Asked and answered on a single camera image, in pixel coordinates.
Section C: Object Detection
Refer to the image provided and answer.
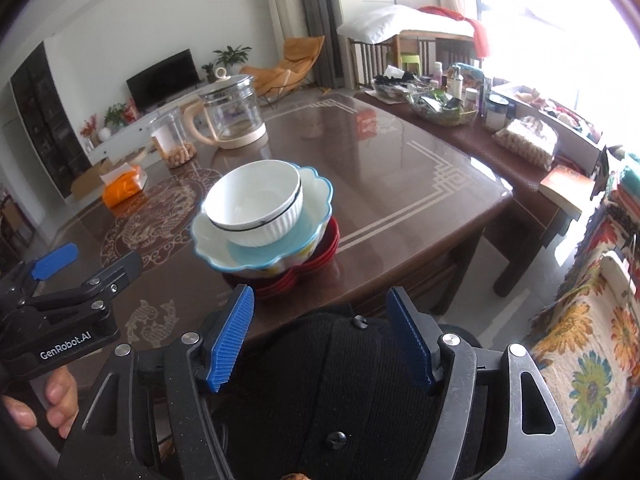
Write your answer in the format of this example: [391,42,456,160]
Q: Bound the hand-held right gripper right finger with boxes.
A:
[386,286,581,480]

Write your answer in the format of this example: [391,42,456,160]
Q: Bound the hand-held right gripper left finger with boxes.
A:
[56,284,256,480]

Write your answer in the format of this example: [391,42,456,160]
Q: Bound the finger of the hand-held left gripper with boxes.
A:
[19,249,145,312]
[0,242,80,306]

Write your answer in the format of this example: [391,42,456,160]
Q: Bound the scalloped white and blue bowl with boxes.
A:
[191,162,334,279]

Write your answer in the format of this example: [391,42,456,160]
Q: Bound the white bowl blue floral print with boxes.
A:
[202,160,302,231]

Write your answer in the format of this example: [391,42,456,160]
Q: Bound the person's left hand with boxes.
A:
[0,364,81,431]

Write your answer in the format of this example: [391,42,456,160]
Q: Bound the orange tissue pack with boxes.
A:
[101,164,149,208]

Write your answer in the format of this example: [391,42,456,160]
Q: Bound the cardboard box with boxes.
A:
[70,157,118,196]

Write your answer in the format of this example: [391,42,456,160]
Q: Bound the small round side table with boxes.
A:
[106,146,151,167]

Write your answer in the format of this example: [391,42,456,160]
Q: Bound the red flowers in vase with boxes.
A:
[80,115,101,148]

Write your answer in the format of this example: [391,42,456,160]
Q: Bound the black glass cabinet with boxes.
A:
[10,42,93,198]

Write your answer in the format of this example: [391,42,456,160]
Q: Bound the clear plastic jar with peanuts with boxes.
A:
[149,107,197,168]

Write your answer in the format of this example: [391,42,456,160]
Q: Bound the white television cabinet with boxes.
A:
[87,80,221,161]

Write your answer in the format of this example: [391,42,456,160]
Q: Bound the potted plant with red decoration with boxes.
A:
[104,102,138,128]

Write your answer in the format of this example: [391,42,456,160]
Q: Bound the floral sofa blanket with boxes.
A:
[530,195,640,466]

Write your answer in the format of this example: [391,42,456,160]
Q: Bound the black television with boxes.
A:
[126,49,199,111]

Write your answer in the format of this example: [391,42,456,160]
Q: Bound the glass electric kettle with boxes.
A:
[183,66,267,151]

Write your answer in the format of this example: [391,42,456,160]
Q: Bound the dark wooden side table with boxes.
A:
[354,87,586,298]

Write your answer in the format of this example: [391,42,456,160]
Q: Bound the white power adapter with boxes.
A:
[600,252,636,306]

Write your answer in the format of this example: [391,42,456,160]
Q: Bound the brown book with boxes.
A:
[538,165,598,217]

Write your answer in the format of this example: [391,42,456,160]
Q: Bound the clear bag of snacks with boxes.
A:
[494,116,560,171]

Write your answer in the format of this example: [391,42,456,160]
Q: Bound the basket of assorted items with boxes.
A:
[407,87,478,127]

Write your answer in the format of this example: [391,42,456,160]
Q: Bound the white jar with dark lid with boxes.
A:
[484,94,511,131]

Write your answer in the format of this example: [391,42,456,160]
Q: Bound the large green potted plant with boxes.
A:
[213,45,253,73]

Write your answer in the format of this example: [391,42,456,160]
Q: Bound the dark tray with small things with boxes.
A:
[372,72,436,106]

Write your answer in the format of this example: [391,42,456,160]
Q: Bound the group of cosmetic bottles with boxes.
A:
[432,61,496,116]

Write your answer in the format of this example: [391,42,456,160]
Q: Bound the stack of folded cloths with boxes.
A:
[602,152,640,231]

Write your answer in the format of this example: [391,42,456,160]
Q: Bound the white storage box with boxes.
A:
[492,82,608,161]

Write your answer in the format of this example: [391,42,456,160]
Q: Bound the orange lounge chair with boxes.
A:
[240,35,326,106]

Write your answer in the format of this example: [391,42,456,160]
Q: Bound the wooden crib bed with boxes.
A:
[347,30,481,88]

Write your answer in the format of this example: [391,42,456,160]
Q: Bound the standing air conditioner fabric cover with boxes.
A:
[260,0,301,68]

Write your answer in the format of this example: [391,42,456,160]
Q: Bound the white pillow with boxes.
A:
[337,4,473,45]

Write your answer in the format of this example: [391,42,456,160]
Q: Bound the red cloth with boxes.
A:
[419,6,493,60]

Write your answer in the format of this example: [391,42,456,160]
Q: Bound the grey curtain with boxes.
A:
[292,0,346,90]

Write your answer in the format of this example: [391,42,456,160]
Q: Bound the large window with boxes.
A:
[475,0,640,136]

